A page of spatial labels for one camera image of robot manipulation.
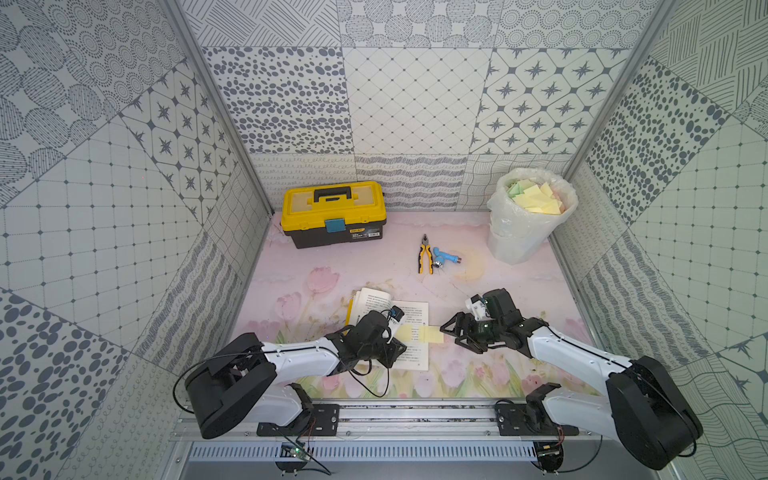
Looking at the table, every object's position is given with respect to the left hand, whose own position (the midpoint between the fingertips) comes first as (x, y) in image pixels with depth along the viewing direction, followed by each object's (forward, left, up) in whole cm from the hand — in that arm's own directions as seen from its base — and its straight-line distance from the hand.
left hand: (405, 339), depth 84 cm
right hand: (+1, -13, +1) cm, 13 cm away
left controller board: (-27, +27, -5) cm, 39 cm away
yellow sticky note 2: (+3, -8, -3) cm, 9 cm away
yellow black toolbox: (+37, +24, +14) cm, 47 cm away
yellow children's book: (+11, +12, +2) cm, 17 cm away
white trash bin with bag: (+27, -34, +14) cm, 46 cm away
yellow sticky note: (-1, 0, +7) cm, 7 cm away
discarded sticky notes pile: (+35, -39, +23) cm, 57 cm away
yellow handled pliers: (+36, -7, -2) cm, 36 cm away
